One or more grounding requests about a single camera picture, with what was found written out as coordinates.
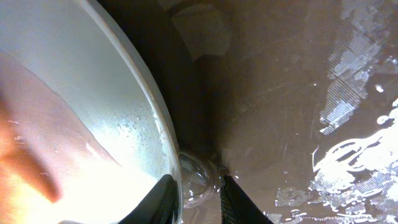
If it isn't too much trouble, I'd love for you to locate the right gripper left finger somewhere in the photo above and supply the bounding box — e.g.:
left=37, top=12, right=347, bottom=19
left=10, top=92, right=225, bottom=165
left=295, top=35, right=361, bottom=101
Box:
left=119, top=174, right=179, bottom=224

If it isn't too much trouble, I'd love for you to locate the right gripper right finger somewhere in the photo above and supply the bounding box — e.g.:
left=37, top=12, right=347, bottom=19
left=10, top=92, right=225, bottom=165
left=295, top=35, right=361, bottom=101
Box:
left=220, top=175, right=273, bottom=224

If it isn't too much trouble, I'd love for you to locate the pale grey plate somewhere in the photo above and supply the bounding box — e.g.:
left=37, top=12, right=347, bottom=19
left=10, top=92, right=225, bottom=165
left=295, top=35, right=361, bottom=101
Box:
left=1, top=1, right=183, bottom=223

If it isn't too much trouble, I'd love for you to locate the brown serving tray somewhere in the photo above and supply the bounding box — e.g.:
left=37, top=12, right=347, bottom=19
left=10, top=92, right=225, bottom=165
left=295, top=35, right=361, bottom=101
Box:
left=101, top=0, right=397, bottom=223

